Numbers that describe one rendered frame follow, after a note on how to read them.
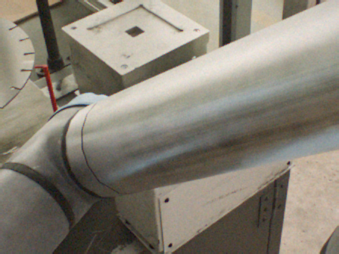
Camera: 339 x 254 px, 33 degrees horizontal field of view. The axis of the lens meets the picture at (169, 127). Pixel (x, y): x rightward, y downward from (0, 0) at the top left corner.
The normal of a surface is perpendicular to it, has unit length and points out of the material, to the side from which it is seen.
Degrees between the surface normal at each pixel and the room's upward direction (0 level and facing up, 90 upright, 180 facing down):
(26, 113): 0
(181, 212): 90
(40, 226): 62
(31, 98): 0
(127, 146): 71
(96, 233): 0
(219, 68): 44
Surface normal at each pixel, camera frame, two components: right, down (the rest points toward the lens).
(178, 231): 0.63, 0.50
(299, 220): -0.04, -0.74
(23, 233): 0.68, -0.19
